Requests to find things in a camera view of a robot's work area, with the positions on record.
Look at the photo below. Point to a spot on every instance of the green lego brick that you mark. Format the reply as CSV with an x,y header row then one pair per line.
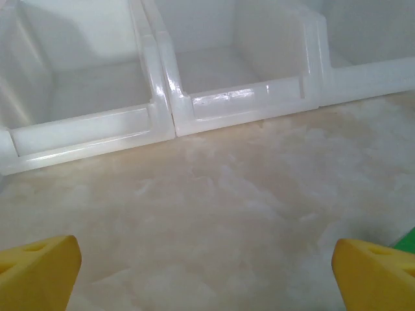
x,y
407,243

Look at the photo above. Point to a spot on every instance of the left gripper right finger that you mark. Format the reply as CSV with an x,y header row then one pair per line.
x,y
373,278

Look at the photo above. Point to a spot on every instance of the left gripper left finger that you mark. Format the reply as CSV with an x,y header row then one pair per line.
x,y
39,275

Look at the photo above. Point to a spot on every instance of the white plastic bin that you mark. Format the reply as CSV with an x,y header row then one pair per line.
x,y
227,110
373,81
81,129

